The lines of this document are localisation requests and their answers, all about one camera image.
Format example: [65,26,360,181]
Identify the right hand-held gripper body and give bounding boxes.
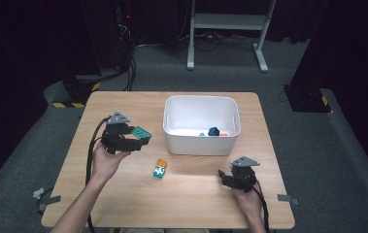
[229,155,261,194]

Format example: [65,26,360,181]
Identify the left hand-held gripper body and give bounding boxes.
[100,110,131,155]

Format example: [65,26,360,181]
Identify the mint green toy brick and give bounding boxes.
[130,125,153,140]

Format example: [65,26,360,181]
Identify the white plastic bin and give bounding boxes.
[162,94,242,156]

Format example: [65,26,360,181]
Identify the person's right hand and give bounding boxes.
[232,186,264,221]

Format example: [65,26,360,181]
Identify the person's left hand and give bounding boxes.
[91,143,131,184]

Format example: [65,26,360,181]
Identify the teal and white toy block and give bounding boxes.
[152,165,167,180]

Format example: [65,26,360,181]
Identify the grey tape piece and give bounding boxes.
[37,194,62,214]
[277,193,300,207]

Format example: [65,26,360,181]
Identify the yellow and black striped strip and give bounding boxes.
[52,102,85,109]

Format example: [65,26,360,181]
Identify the black stand base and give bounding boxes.
[62,73,102,105]
[283,84,332,114]

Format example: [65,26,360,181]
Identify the white metal stand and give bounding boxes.
[186,0,277,74]

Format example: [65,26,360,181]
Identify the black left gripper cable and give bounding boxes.
[84,116,112,233]

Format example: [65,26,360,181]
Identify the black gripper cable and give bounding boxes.
[252,183,271,233]
[84,116,112,233]

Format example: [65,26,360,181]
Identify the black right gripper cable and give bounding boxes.
[252,183,271,233]

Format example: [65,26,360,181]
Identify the black floor cable bundle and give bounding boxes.
[117,13,138,92]

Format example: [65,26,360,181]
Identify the black cables under stand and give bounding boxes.
[176,30,257,52]

